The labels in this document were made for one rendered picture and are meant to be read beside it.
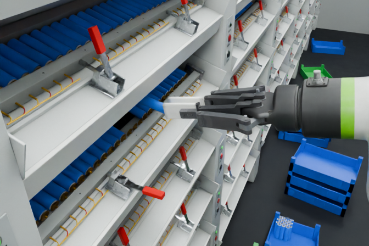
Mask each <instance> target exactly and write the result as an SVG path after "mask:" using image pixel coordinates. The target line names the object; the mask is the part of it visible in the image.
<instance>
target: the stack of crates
mask: <svg viewBox="0 0 369 246"><path fill-rule="evenodd" d="M362 160H363V157H361V156H359V158H358V160H357V159H354V158H351V157H349V156H345V155H342V154H339V153H336V152H333V151H330V150H326V149H323V148H320V147H317V146H314V145H312V144H308V143H306V139H304V138H303V139H302V142H301V145H300V147H299V148H298V150H297V152H296V153H295V155H294V156H292V157H291V161H290V166H289V171H288V176H287V181H286V187H285V191H284V193H285V194H287V195H289V196H291V197H294V198H297V199H299V200H302V201H304V202H307V203H309V204H312V205H314V206H317V207H319V208H321V209H324V210H327V211H329V212H332V213H334V214H337V215H339V216H341V217H344V215H345V212H346V209H347V206H348V203H349V200H350V197H351V194H352V191H353V188H354V185H355V182H356V179H357V176H358V173H359V169H360V166H361V163H362Z"/></svg>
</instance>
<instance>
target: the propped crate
mask: <svg viewBox="0 0 369 246"><path fill-rule="evenodd" d="M279 216H280V212H276V213H275V218H274V220H273V223H272V225H271V228H270V231H269V235H268V236H267V240H266V241H265V245H264V246H318V240H319V231H320V226H321V225H318V224H316V226H315V228H312V227H309V226H305V225H302V224H299V223H296V222H293V227H292V232H291V235H290V240H287V241H284V240H281V239H279V238H275V236H274V235H273V231H274V227H275V223H276V220H277V218H278V217H279Z"/></svg>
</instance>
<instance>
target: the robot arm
mask: <svg viewBox="0 0 369 246"><path fill-rule="evenodd" d="M320 73H321V71H320V70H314V76H313V77H308V79H305V80H304V81H303V84H302V88H300V86H298V85H278V86H277V87H276V88H275V91H274V93H273V92H266V91H265V85H258V86H254V87H246V88H234V89H227V90H215V91H211V92H210V93H211V95H205V96H204V97H169V98H168V100H169V103H164V104H163V109H164V113H165V117H166V119H198V124H199V126H200V127H207V128H215V129H221V130H229V131H237V132H240V133H243V134H245V135H251V134H252V128H253V127H255V126H256V125H259V126H263V125H269V124H272V125H274V127H275V129H276V130H277V131H286V132H298V131H299V130H300V128H301V130H302V134H303V136H304V137H306V138H318V139H320V138H335V139H359V140H366V141H367V142H368V172H367V184H366V193H367V198H368V201H369V76H368V77H348V78H328V77H321V74H320Z"/></svg>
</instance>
